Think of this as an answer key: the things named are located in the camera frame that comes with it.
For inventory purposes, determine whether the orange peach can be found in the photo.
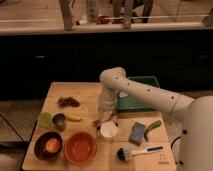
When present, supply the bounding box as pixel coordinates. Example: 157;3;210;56
45;138;60;153

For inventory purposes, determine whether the blue sponge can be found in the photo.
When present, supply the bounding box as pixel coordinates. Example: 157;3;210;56
129;122;145;145

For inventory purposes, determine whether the dark brown bowl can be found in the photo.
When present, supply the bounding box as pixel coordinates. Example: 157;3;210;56
34;131;63;160

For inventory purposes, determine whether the red bowl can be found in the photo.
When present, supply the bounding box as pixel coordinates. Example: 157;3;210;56
64;132;97;165

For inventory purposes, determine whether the black cable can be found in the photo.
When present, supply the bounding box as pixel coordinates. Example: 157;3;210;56
170;134;183;168

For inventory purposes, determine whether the white cloth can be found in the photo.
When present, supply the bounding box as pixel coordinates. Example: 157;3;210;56
119;92;128;98

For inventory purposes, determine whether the green cucumber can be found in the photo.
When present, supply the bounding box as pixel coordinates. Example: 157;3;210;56
144;120;162;141

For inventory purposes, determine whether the yellow banana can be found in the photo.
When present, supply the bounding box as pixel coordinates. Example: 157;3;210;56
65;114;82;122

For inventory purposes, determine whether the bunch of dark grapes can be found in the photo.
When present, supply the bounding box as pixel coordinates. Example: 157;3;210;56
58;97;80;107

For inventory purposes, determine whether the green plastic tray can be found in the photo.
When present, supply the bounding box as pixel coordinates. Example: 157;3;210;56
115;76;160;113

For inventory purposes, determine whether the white cup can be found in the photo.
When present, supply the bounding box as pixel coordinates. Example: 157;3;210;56
100;121;118;139

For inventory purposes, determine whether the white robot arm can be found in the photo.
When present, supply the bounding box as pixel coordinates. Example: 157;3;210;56
98;67;213;171

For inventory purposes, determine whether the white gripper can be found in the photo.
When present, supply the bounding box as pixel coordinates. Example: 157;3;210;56
98;86;118;123

